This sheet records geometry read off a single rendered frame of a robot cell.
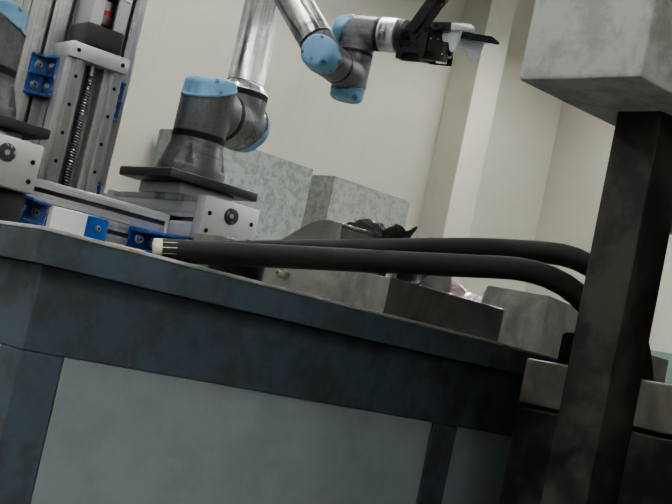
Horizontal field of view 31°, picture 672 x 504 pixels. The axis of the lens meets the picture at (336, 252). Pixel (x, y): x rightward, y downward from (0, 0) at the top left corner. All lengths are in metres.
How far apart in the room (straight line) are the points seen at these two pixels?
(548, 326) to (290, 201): 6.31
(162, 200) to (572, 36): 1.44
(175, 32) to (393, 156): 2.22
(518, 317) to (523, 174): 8.78
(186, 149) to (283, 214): 5.73
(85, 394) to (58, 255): 0.16
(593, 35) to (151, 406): 0.63
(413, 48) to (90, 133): 0.71
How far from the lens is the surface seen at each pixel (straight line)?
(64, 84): 2.62
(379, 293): 1.78
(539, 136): 11.07
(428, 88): 10.02
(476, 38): 2.69
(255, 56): 2.82
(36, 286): 1.31
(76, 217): 1.76
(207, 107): 2.66
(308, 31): 2.61
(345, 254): 1.54
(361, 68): 2.68
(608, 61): 1.31
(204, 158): 2.63
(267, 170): 8.25
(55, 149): 2.59
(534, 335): 2.13
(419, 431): 1.69
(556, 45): 1.36
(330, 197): 8.92
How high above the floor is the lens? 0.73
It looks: 5 degrees up
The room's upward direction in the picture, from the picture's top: 12 degrees clockwise
